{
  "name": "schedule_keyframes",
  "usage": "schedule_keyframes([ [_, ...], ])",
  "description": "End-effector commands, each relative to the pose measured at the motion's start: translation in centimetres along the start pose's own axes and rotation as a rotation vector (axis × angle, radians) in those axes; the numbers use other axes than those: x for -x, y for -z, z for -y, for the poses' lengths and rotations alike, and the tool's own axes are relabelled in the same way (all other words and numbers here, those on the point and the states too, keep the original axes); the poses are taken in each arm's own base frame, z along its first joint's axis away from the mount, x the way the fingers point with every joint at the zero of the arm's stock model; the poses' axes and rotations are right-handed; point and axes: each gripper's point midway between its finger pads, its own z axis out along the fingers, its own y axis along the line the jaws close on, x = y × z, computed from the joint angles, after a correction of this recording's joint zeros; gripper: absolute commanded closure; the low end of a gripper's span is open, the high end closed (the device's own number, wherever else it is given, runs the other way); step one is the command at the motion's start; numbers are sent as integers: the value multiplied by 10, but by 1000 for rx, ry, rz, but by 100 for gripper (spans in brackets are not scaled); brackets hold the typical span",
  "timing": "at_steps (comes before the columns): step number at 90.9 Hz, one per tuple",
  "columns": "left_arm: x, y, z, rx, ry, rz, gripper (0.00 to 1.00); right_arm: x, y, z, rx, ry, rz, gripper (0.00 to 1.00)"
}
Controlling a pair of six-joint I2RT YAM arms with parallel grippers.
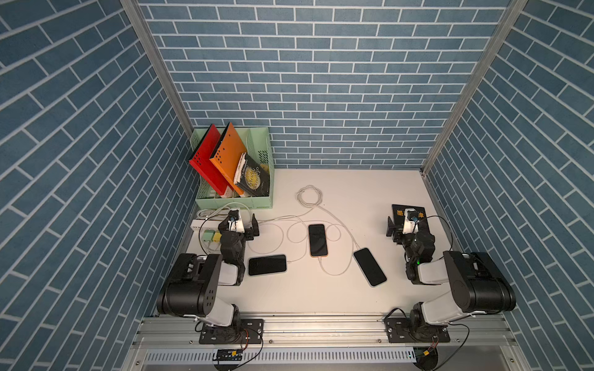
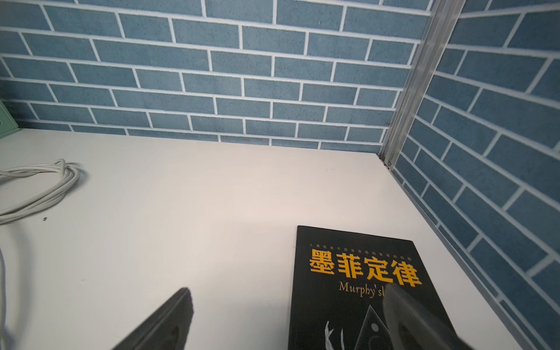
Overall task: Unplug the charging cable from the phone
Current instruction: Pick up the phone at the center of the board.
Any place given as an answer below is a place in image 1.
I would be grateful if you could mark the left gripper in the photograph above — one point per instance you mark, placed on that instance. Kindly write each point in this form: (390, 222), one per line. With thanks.
(248, 234)

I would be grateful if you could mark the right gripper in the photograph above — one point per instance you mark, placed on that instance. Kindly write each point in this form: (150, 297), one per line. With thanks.
(390, 231)

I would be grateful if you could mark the phone with light blue case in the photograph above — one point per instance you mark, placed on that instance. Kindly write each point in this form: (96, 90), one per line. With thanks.
(267, 265)

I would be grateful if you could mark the black phone dark case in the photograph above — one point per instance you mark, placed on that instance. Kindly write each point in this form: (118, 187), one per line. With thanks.
(370, 267)

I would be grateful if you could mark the phone with pink case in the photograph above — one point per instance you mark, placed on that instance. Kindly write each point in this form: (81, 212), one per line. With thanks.
(317, 241)

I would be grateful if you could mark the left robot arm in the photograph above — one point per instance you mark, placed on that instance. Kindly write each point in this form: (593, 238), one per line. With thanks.
(190, 289)

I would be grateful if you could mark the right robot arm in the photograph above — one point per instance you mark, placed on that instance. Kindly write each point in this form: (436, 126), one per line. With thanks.
(477, 286)

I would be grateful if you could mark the green charger plug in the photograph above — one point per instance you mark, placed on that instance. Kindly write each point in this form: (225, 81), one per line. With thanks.
(207, 236)

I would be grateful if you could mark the black Murphy's law book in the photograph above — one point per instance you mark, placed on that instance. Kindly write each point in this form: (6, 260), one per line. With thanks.
(398, 213)

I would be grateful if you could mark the Moon and Sixpence book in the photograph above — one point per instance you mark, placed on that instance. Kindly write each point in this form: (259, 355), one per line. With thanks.
(251, 177)

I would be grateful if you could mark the orange folder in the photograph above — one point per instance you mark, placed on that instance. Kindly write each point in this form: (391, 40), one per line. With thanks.
(227, 154)

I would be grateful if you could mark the red folder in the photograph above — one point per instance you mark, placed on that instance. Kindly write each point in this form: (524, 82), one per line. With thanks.
(201, 162)

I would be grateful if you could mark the mint green perforated basket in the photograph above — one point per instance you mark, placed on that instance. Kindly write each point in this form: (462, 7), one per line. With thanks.
(257, 142)

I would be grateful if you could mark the small black controller board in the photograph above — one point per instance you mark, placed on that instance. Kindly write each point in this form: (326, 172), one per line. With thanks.
(228, 355)

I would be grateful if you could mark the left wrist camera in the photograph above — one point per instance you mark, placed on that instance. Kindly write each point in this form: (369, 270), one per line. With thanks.
(235, 222)

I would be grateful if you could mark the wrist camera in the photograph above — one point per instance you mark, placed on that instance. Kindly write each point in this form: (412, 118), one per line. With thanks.
(411, 221)
(235, 222)

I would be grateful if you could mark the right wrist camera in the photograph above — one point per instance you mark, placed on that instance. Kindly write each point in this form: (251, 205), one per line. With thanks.
(411, 221)

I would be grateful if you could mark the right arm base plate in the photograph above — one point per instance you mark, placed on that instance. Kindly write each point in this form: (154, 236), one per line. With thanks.
(404, 330)

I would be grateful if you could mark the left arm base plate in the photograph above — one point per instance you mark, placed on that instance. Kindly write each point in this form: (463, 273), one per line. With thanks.
(241, 331)

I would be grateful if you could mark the aluminium front rail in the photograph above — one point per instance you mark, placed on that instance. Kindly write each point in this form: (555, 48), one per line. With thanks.
(321, 330)

